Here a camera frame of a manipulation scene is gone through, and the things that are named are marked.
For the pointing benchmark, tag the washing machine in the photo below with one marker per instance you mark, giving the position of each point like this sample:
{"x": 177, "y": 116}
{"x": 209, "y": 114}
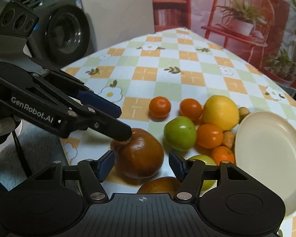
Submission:
{"x": 64, "y": 32}

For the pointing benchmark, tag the brown walnut upper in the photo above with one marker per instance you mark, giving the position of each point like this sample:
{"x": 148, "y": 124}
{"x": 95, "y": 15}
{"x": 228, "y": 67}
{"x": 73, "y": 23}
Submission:
{"x": 243, "y": 112}

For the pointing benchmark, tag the orange tangerine near plate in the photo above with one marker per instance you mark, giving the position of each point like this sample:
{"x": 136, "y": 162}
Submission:
{"x": 222, "y": 153}

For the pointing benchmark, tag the yellow lemon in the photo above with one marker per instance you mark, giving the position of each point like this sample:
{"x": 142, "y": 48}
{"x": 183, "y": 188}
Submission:
{"x": 161, "y": 185}

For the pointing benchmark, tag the brown walnut lower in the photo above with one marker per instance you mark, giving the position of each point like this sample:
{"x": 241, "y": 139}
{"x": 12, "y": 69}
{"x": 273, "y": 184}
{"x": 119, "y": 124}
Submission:
{"x": 228, "y": 139}

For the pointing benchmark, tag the dark red apple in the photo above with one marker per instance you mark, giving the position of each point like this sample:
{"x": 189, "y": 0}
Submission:
{"x": 139, "y": 157}

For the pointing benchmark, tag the orange tangerine upper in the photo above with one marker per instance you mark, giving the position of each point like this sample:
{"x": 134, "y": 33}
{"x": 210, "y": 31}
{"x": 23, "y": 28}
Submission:
{"x": 191, "y": 109}

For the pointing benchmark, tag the orange tangerine far left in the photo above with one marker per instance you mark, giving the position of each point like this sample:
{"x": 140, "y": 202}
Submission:
{"x": 159, "y": 107}

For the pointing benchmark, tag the large green apple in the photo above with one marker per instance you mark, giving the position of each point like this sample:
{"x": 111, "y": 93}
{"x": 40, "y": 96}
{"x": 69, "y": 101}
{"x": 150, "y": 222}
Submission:
{"x": 180, "y": 134}

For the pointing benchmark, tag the beige round plate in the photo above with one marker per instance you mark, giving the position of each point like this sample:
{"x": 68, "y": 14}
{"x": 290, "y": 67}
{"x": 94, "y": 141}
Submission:
{"x": 265, "y": 148}

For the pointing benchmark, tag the orange tangerine middle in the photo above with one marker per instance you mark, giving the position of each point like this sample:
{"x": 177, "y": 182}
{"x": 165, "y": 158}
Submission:
{"x": 209, "y": 136}

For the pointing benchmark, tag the brown walnut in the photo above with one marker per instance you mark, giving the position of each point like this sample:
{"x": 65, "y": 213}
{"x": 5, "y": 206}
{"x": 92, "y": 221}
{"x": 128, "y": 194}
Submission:
{"x": 243, "y": 112}
{"x": 228, "y": 139}

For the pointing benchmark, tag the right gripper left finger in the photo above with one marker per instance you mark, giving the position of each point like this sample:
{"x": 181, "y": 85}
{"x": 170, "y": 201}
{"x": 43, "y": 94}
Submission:
{"x": 93, "y": 173}

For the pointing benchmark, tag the pink printed backdrop cloth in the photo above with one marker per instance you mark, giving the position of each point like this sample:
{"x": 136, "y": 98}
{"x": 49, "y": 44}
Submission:
{"x": 262, "y": 32}

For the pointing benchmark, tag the small green apple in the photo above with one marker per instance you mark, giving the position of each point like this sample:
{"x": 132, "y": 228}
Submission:
{"x": 208, "y": 183}

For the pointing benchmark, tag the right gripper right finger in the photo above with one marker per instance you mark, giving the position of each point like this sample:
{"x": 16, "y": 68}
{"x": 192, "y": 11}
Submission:
{"x": 189, "y": 174}

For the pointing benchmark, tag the large yellow orange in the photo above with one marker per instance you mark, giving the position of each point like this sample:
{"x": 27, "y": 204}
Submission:
{"x": 221, "y": 111}

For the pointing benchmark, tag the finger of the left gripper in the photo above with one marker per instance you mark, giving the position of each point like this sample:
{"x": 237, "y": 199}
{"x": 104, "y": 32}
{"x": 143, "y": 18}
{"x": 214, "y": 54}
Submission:
{"x": 106, "y": 125}
{"x": 101, "y": 101}

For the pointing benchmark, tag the checkered floral tablecloth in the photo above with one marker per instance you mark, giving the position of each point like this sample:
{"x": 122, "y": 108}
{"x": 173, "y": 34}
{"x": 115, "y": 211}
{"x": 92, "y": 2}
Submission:
{"x": 176, "y": 64}

